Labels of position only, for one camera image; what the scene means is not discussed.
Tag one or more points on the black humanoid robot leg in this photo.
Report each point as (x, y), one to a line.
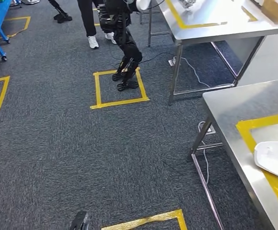
(62, 16)

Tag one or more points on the black robot left foot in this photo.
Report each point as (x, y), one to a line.
(78, 222)

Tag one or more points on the yellow tape on table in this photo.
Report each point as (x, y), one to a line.
(178, 18)

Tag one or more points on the white black humanoid robot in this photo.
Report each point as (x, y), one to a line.
(127, 47)

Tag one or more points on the steel workbench with tape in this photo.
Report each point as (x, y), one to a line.
(237, 98)

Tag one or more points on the white cabinet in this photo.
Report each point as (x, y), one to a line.
(273, 54)

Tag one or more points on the white plastic cover part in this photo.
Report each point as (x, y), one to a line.
(276, 160)

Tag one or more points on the silver metal part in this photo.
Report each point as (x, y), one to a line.
(186, 3)

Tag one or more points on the metal floor socket box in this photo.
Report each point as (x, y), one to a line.
(209, 129)
(171, 62)

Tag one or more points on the yellow floor tape square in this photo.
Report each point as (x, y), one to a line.
(119, 103)
(153, 218)

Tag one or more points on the steel table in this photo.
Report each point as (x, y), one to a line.
(213, 12)

